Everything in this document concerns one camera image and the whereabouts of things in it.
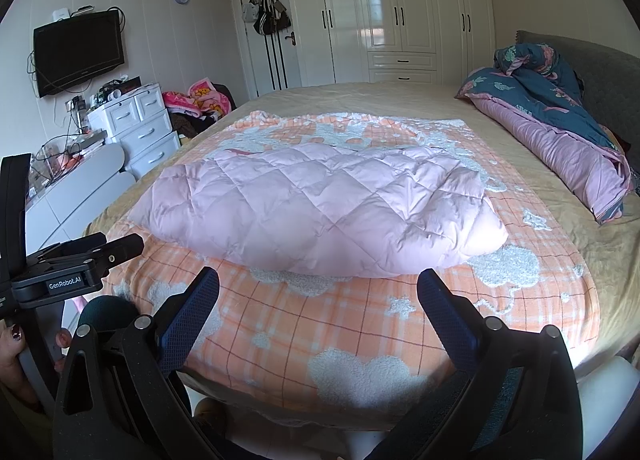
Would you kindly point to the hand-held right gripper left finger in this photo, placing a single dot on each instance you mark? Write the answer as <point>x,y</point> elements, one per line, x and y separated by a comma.
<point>192,312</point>

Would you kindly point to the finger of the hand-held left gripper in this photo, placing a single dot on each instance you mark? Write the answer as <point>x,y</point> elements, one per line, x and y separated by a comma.
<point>65,249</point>
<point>111,256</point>

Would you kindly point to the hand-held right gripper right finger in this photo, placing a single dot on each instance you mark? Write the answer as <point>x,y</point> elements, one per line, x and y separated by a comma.
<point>450,315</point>

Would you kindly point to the pink quilted jacket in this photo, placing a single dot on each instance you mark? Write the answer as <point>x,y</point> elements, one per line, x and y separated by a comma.
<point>320,200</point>

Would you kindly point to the dark clothes pile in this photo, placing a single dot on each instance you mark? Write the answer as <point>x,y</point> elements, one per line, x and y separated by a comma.
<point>192,123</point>

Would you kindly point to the person's left hand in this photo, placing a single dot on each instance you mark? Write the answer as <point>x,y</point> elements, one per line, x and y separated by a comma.
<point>10,365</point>

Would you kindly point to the white oval table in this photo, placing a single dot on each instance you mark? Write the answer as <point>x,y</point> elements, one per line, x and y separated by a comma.
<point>75,190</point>

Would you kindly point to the person's brown slipper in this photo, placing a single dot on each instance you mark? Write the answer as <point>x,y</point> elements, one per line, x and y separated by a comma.
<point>207,415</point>

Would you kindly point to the orange plaid fleece blanket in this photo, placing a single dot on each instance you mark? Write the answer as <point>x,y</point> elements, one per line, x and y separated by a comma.
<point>310,320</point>

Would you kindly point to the white drawer chest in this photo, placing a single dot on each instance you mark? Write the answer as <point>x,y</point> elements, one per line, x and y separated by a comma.
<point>145,129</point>

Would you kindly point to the white round stool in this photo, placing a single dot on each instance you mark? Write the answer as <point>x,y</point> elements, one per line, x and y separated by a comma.
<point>605,390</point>

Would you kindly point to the pink cartoon blanket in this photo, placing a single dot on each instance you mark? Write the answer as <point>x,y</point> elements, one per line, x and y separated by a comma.
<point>205,97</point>

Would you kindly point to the blue floral pink quilt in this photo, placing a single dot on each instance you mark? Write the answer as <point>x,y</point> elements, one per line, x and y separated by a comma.
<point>550,139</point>

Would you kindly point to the bed with beige bedspread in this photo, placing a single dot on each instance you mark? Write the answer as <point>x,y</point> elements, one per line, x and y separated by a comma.
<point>375,97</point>

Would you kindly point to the white router box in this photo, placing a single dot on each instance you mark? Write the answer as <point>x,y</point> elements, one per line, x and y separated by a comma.
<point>60,14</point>

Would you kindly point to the white door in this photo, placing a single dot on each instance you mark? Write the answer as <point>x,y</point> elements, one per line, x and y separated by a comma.
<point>290,69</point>

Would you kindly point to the black hanging bag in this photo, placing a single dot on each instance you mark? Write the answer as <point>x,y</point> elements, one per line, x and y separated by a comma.
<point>264,22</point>

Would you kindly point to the white hanging bag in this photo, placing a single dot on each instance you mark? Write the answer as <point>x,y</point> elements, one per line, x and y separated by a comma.
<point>249,12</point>

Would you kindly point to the grey upholstered headboard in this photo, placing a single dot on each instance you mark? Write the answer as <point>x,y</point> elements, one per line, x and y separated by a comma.
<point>610,79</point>

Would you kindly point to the grey brown hanging bag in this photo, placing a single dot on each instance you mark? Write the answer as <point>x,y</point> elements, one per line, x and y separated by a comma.
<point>283,17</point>

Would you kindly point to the white glossy wardrobe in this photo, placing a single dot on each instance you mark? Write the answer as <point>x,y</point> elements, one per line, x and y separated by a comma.
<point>415,4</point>

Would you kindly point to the black wall television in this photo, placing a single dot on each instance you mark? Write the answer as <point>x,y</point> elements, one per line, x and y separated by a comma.
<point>77,52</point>

